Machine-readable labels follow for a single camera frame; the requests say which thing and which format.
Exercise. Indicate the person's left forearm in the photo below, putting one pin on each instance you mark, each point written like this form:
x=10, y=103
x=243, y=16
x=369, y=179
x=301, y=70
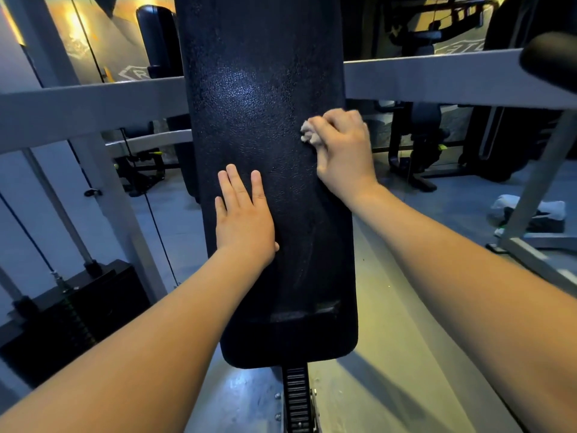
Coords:
x=135, y=347

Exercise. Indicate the black padded bench backrest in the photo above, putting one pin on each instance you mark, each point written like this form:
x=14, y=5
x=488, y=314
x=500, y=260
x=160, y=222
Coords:
x=266, y=85

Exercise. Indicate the white wiping cloth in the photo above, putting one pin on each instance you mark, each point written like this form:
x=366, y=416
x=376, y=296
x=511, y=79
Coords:
x=310, y=132

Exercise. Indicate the black foam roller pad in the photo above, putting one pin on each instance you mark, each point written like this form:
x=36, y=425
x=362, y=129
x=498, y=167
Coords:
x=552, y=58

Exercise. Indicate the person's right hand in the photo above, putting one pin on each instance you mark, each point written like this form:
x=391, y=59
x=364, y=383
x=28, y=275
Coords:
x=345, y=160

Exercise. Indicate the person's right forearm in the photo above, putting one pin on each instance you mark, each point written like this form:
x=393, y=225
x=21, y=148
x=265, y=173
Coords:
x=473, y=288

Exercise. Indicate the white towel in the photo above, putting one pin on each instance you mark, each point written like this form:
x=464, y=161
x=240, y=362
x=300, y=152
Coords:
x=509, y=203

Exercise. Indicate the black exercise machine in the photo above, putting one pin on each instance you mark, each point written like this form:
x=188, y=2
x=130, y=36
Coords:
x=419, y=130

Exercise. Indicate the person's left little finger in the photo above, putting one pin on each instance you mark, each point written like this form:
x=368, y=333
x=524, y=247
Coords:
x=220, y=207

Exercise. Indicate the black upright cylinder pad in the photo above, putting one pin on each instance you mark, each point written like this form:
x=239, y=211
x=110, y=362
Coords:
x=157, y=40

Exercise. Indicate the black toothed adjustment rail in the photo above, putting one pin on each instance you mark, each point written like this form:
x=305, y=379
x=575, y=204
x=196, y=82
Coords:
x=297, y=401

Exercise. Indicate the person's left hand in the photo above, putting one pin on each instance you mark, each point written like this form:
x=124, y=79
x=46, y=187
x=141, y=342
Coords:
x=245, y=225

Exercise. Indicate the person's left middle finger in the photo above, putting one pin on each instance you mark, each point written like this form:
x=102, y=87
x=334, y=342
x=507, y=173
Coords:
x=239, y=184

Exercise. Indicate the black machine with green knob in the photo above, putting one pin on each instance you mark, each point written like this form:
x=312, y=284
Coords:
x=139, y=169

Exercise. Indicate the person's right fingers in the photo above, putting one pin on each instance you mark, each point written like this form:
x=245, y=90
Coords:
x=331, y=126

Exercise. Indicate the grey metal machine frame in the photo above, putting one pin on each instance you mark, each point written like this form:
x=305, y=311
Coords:
x=90, y=103

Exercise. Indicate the black weight stack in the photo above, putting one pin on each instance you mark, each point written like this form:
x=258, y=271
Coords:
x=90, y=306

